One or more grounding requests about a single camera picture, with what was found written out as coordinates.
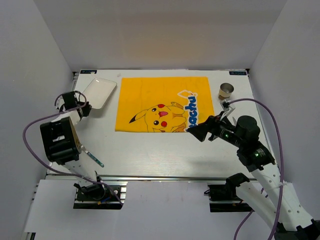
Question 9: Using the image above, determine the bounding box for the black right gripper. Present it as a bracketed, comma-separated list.
[187, 110, 245, 148]

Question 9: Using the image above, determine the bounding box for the white rectangular plate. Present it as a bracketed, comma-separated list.
[83, 78, 117, 110]

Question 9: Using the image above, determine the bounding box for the metal cup with paper sleeve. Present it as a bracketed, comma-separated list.
[218, 82, 234, 100]

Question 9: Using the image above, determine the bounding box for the yellow Pikachu cloth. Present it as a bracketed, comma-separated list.
[115, 76, 214, 133]

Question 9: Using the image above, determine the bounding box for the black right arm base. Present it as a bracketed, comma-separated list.
[203, 184, 252, 213]

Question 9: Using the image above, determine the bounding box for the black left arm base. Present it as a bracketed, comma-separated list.
[73, 183, 122, 210]

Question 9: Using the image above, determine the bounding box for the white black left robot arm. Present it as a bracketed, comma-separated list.
[40, 91, 106, 200]

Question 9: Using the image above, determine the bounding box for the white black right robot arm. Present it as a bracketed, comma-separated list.
[187, 115, 320, 240]

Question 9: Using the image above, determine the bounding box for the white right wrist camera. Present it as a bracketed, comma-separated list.
[220, 98, 236, 120]

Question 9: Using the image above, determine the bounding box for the teal handled cutlery piece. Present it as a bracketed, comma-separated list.
[81, 145, 105, 168]

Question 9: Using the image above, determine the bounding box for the aluminium table frame rail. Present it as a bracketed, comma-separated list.
[47, 71, 278, 182]

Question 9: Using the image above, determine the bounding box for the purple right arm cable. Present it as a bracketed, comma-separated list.
[222, 98, 285, 240]

